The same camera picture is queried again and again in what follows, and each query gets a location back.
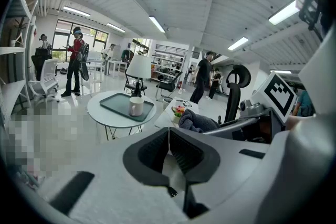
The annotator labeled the metal storage rack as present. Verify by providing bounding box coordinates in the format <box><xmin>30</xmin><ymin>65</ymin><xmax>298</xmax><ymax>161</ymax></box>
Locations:
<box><xmin>151</xmin><ymin>44</ymin><xmax>188</xmax><ymax>81</ymax></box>

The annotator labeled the round white side table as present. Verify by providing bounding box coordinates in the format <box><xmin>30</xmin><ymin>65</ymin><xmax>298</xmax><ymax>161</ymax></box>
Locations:
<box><xmin>87</xmin><ymin>90</ymin><xmax>158</xmax><ymax>141</ymax></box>

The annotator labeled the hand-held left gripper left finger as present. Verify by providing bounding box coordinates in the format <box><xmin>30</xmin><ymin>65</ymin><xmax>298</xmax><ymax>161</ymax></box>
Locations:
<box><xmin>122</xmin><ymin>127</ymin><xmax>171</xmax><ymax>187</ymax></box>

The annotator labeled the round waste bin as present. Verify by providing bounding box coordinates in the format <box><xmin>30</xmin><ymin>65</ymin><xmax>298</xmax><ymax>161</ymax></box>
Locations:
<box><xmin>162</xmin><ymin>97</ymin><xmax>173</xmax><ymax>111</ymax></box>

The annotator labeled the white shade table lamp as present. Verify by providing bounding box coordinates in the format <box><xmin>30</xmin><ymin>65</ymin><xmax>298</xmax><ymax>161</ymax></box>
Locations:
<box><xmin>125</xmin><ymin>54</ymin><xmax>152</xmax><ymax>98</ymax></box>

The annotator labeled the ceiling tube light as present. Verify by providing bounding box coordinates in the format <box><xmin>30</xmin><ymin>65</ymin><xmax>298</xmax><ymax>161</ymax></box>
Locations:
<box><xmin>227</xmin><ymin>36</ymin><xmax>249</xmax><ymax>51</ymax></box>
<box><xmin>149</xmin><ymin>16</ymin><xmax>166</xmax><ymax>34</ymax></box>
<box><xmin>62</xmin><ymin>5</ymin><xmax>91</xmax><ymax>18</ymax></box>
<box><xmin>268</xmin><ymin>0</ymin><xmax>301</xmax><ymax>26</ymax></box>
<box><xmin>106</xmin><ymin>22</ymin><xmax>126</xmax><ymax>33</ymax></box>

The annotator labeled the dark grey cloth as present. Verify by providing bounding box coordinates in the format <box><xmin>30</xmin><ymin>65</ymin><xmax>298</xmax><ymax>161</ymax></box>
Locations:
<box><xmin>178</xmin><ymin>109</ymin><xmax>220</xmax><ymax>133</ymax></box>

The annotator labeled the cream ceramic mug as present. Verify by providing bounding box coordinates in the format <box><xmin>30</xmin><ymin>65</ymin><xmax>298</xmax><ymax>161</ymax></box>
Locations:
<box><xmin>128</xmin><ymin>96</ymin><xmax>144</xmax><ymax>117</ymax></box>

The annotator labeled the white desk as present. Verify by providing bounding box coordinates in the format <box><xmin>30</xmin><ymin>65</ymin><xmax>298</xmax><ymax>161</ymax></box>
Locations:
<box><xmin>86</xmin><ymin>59</ymin><xmax>129</xmax><ymax>79</ymax></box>

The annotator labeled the white office chair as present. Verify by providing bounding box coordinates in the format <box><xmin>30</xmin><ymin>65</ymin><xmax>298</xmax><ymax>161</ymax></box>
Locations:
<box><xmin>28</xmin><ymin>58</ymin><xmax>60</xmax><ymax>103</ymax></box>

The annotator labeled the white marble coffee table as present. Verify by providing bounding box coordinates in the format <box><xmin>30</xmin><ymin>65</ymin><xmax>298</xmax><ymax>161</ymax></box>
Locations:
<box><xmin>154</xmin><ymin>97</ymin><xmax>200</xmax><ymax>129</ymax></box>

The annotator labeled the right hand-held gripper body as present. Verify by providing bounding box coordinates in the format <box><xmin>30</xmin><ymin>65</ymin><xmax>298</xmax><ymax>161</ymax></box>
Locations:
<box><xmin>230</xmin><ymin>70</ymin><xmax>299</xmax><ymax>145</ymax></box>

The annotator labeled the black head-mounted rig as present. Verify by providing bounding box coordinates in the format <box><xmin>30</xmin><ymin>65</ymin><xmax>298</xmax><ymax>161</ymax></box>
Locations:
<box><xmin>295</xmin><ymin>0</ymin><xmax>326</xmax><ymax>40</ymax></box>

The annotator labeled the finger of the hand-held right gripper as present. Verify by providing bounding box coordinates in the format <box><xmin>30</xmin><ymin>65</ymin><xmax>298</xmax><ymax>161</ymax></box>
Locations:
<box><xmin>202</xmin><ymin>114</ymin><xmax>263</xmax><ymax>137</ymax></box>

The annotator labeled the black office chair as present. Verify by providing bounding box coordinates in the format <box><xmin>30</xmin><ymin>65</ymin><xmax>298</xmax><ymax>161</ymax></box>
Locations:
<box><xmin>217</xmin><ymin>64</ymin><xmax>252</xmax><ymax>125</ymax></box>

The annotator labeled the large black-framed window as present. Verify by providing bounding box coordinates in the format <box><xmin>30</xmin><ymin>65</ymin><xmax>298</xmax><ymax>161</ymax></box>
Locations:
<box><xmin>51</xmin><ymin>19</ymin><xmax>109</xmax><ymax>62</ymax></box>

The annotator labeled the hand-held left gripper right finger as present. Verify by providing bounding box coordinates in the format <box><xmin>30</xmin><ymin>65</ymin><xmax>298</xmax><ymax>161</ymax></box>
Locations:
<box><xmin>169</xmin><ymin>127</ymin><xmax>221</xmax><ymax>184</ymax></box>

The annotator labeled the black visitor chair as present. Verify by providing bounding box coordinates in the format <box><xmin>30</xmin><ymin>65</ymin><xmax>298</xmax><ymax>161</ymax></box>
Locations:
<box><xmin>155</xmin><ymin>70</ymin><xmax>183</xmax><ymax>102</ymax></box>
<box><xmin>123</xmin><ymin>69</ymin><xmax>148</xmax><ymax>97</ymax></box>

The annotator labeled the green tray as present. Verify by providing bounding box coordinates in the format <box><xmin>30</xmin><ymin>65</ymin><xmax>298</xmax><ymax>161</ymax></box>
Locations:
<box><xmin>99</xmin><ymin>92</ymin><xmax>155</xmax><ymax>122</ymax></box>

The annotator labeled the white curved shelving unit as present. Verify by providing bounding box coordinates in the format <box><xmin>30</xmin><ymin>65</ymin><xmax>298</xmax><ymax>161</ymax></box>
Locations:
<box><xmin>0</xmin><ymin>0</ymin><xmax>37</xmax><ymax>124</ymax></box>

